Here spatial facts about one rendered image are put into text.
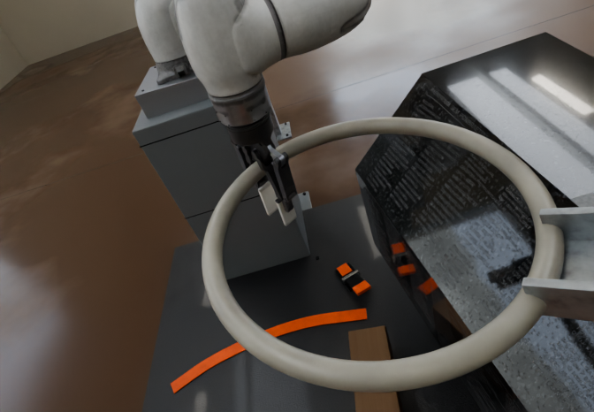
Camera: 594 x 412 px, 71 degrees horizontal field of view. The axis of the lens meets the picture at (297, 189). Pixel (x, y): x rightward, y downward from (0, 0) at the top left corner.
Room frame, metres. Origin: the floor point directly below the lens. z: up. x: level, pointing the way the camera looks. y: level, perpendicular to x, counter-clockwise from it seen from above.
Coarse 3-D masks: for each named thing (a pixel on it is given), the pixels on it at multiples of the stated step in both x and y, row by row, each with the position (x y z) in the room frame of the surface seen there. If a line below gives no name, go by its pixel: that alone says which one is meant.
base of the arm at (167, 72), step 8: (160, 64) 1.45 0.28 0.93; (168, 64) 1.43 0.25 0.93; (176, 64) 1.42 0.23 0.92; (184, 64) 1.42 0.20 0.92; (160, 72) 1.46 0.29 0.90; (168, 72) 1.43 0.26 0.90; (176, 72) 1.41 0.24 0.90; (184, 72) 1.41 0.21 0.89; (192, 72) 1.42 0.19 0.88; (160, 80) 1.40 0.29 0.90; (168, 80) 1.41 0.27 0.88
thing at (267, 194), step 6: (264, 186) 0.66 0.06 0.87; (270, 186) 0.67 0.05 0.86; (264, 192) 0.66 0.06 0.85; (270, 192) 0.66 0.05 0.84; (264, 198) 0.65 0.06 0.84; (270, 198) 0.66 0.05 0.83; (264, 204) 0.66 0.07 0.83; (270, 204) 0.66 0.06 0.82; (276, 204) 0.67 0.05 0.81; (270, 210) 0.66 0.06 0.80
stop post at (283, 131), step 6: (270, 102) 2.44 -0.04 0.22; (270, 108) 2.38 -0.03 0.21; (270, 114) 2.39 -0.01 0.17; (276, 120) 2.38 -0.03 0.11; (276, 126) 2.39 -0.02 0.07; (282, 126) 2.48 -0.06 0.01; (288, 126) 2.44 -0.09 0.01; (276, 132) 2.39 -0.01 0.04; (282, 132) 2.41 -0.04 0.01; (288, 132) 2.38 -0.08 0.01; (282, 138) 2.33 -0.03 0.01; (288, 138) 2.32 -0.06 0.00
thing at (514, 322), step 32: (320, 128) 0.67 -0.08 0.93; (352, 128) 0.65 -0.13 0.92; (384, 128) 0.63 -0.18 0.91; (416, 128) 0.59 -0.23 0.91; (448, 128) 0.56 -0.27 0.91; (512, 160) 0.44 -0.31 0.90; (544, 192) 0.37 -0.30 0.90; (224, 224) 0.51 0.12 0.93; (544, 224) 0.32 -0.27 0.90; (544, 256) 0.28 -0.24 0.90; (224, 288) 0.39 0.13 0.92; (224, 320) 0.34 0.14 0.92; (512, 320) 0.22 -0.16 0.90; (256, 352) 0.29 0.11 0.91; (288, 352) 0.27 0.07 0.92; (448, 352) 0.21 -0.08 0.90; (480, 352) 0.21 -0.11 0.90; (320, 384) 0.23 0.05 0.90; (352, 384) 0.22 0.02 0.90; (384, 384) 0.21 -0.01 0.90; (416, 384) 0.20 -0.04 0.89
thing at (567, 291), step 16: (560, 208) 0.32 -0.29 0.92; (576, 208) 0.31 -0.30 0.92; (592, 208) 0.30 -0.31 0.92; (560, 224) 0.31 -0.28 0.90; (576, 224) 0.30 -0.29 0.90; (592, 224) 0.29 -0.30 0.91; (576, 240) 0.30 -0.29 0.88; (592, 240) 0.29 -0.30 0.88; (576, 256) 0.28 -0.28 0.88; (592, 256) 0.27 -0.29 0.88; (576, 272) 0.26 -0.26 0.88; (592, 272) 0.25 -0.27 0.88; (528, 288) 0.25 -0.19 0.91; (544, 288) 0.23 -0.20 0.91; (560, 288) 0.23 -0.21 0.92; (576, 288) 0.22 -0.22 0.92; (592, 288) 0.21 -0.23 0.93; (560, 304) 0.22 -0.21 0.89; (576, 304) 0.21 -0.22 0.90; (592, 304) 0.21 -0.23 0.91; (592, 320) 0.20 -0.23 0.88
